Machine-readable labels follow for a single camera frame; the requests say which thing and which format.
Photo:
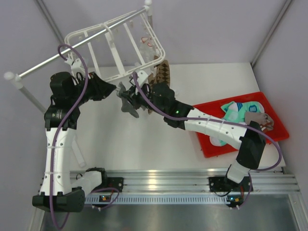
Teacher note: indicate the white clip drying hanger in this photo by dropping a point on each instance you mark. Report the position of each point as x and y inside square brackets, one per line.
[121, 45]

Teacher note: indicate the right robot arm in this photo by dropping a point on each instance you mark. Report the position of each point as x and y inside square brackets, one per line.
[160, 98]

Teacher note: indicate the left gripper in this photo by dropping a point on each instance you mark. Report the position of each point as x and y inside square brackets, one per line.
[102, 88]

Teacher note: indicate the taupe sock red stripes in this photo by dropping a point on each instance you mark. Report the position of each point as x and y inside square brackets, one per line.
[264, 120]

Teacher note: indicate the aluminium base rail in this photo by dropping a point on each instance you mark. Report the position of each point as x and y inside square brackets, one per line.
[196, 187]

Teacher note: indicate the teal white sock upper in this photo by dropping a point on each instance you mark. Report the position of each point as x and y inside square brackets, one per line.
[235, 111]

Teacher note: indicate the brown argyle sock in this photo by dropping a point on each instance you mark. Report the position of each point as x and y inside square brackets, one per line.
[163, 73]
[152, 79]

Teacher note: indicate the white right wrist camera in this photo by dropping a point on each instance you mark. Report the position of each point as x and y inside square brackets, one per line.
[142, 78]

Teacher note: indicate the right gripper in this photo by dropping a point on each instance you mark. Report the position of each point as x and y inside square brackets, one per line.
[134, 98]

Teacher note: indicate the red plastic tray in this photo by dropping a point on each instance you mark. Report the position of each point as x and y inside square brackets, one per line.
[278, 133]

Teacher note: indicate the metal drying rack stand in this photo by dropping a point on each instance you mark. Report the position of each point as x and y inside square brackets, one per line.
[108, 29]

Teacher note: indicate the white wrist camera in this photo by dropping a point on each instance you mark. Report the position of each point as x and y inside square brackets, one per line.
[76, 66]
[142, 78]

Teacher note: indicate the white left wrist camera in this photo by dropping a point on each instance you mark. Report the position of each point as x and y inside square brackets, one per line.
[76, 66]

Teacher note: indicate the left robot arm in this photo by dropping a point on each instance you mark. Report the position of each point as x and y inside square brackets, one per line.
[57, 193]

